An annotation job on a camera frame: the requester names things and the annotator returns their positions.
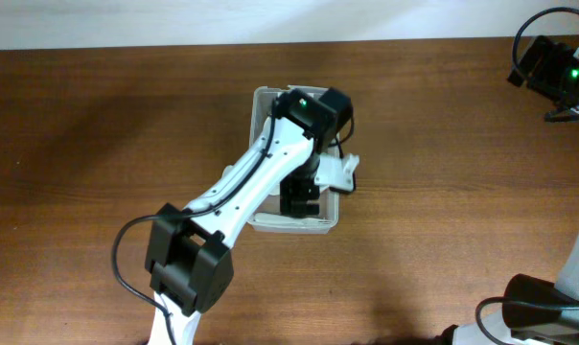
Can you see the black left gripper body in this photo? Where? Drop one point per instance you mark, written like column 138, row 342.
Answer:
column 301, row 183

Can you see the pale plastic fork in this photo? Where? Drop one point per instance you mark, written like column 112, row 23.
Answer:
column 283, row 221

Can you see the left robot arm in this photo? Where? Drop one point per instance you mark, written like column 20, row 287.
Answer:
column 189, row 250

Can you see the clear plastic container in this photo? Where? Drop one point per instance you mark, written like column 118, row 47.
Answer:
column 328, row 211

